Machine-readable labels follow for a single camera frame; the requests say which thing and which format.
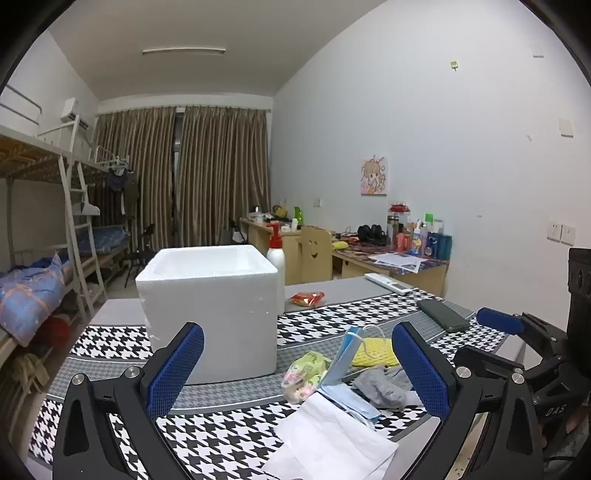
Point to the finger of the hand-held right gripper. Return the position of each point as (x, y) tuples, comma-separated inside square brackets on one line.
[(498, 319), (485, 357)]

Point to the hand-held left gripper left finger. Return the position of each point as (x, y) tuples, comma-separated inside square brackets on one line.
[(178, 364)]

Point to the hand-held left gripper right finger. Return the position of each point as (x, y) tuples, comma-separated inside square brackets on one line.
[(422, 369)]

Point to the grey towel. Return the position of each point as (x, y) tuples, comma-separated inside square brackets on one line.
[(383, 390)]

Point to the white foam box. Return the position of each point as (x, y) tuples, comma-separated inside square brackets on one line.
[(217, 314)]

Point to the blue face mask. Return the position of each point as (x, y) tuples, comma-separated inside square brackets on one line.
[(351, 404), (344, 357)]

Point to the green floral tissue packet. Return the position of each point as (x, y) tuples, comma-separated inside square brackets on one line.
[(304, 374)]

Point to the yellow cloth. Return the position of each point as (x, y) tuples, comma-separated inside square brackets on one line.
[(374, 353)]

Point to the houndstooth blanket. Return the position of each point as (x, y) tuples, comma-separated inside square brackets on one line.
[(115, 341)]

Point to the wooden desk with patterned cloth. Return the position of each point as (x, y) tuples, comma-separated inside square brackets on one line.
[(429, 277)]

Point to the white remote control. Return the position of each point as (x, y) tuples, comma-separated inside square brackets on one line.
[(388, 282)]

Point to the printed papers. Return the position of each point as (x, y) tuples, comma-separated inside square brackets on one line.
[(399, 261)]

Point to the cluster of toiletry bottles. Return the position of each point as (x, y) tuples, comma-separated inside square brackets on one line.
[(420, 240)]

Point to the black folding chair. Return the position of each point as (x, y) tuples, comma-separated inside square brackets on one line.
[(141, 254)]

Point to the red cloth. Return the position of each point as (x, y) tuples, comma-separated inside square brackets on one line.
[(56, 327)]

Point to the red snack packet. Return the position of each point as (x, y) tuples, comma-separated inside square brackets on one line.
[(308, 299)]

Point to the white pump bottle red top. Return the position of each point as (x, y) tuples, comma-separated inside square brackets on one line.
[(277, 263)]

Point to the black headphones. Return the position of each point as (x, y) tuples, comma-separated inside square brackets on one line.
[(371, 234)]

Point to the plain wooden desk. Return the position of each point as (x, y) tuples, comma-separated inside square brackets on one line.
[(258, 244)]

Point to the blue plaid mattress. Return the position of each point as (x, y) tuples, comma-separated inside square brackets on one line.
[(104, 237)]

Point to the yellow bag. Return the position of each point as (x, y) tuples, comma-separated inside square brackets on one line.
[(339, 245)]

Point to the wooden chair with smiley cutout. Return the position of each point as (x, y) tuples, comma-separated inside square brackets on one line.
[(316, 258)]

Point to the blue plaid quilt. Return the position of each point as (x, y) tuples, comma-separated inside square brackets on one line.
[(27, 295)]

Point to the small white pot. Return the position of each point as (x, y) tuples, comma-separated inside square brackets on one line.
[(257, 217)]

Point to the hanging dark clothes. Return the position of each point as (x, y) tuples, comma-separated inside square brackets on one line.
[(124, 189)]

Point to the green bottle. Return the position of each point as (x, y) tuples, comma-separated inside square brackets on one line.
[(299, 216)]

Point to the brown curtain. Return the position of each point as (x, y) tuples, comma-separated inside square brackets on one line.
[(138, 175), (221, 175)]

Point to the white metal bunk bed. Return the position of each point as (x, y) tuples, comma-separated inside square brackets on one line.
[(99, 168), (27, 157)]

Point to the white air conditioner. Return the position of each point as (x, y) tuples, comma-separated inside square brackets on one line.
[(69, 110)]

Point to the ceiling light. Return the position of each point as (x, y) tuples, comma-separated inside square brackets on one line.
[(184, 50)]

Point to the white wall switch plate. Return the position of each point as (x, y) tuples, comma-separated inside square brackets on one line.
[(565, 127)]

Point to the cartoon wall poster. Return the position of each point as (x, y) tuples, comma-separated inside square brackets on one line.
[(374, 175)]

